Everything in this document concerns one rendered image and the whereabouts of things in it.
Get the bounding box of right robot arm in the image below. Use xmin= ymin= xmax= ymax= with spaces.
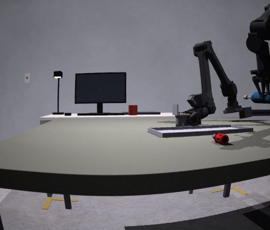
xmin=187 ymin=41 xmax=241 ymax=118

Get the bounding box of grey and white l-shaped bracket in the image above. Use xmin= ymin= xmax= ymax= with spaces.
xmin=172 ymin=104 xmax=191 ymax=115

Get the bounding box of white shallow rectangular tray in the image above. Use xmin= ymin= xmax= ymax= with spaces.
xmin=148 ymin=125 xmax=253 ymax=138

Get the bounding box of dark blue electric nut driver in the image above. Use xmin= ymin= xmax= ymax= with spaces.
xmin=244 ymin=92 xmax=270 ymax=104

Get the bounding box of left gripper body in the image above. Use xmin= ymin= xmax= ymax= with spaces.
xmin=250 ymin=62 xmax=270 ymax=79

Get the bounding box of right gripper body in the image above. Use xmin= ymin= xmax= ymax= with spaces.
xmin=185 ymin=111 xmax=203 ymax=125

